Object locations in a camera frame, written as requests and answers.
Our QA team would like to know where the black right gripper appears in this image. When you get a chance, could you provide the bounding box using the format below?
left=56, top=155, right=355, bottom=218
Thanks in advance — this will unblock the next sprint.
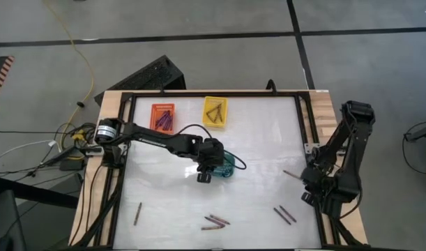
left=300, top=166, right=335, bottom=207

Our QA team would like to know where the teal plastic bin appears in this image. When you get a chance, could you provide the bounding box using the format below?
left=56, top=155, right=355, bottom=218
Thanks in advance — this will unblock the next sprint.
left=211, top=150, right=236, bottom=178

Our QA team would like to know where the yellow plastic basket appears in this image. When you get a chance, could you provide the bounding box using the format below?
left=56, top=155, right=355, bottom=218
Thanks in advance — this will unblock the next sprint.
left=201, top=96, right=229, bottom=128

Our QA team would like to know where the orange plastic basket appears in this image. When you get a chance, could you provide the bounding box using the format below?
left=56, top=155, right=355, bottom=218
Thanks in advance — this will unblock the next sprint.
left=149, top=102, right=176, bottom=135

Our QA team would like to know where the black foam case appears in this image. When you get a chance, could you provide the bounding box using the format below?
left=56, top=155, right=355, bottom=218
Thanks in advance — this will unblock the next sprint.
left=93, top=54, right=187, bottom=106

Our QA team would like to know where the yellow plug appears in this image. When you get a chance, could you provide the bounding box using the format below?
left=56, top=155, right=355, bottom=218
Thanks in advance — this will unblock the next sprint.
left=70, top=128, right=87, bottom=142

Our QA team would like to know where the black power box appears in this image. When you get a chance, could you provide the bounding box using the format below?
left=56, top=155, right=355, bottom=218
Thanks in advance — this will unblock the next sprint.
left=59, top=158, right=85, bottom=172

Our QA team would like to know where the black floor beam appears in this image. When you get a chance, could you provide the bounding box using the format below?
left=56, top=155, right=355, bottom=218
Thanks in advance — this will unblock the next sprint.
left=0, top=175, right=80, bottom=210

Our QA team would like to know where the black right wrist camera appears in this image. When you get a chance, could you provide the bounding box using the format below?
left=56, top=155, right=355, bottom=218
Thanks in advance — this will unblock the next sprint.
left=301, top=191, right=318, bottom=207

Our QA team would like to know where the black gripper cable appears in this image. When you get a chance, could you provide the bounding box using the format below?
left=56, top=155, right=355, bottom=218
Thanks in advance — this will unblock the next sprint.
left=176, top=123, right=248, bottom=171

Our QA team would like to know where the black curved cable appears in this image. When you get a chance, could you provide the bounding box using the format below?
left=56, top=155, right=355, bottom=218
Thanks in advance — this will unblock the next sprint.
left=265, top=79, right=279, bottom=95

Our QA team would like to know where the yellow floor cable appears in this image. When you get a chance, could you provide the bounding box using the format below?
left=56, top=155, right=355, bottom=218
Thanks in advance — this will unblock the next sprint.
left=43, top=0, right=96, bottom=149

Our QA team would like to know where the white cable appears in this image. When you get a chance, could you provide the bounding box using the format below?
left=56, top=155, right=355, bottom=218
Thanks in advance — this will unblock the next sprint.
left=0, top=139, right=60, bottom=162

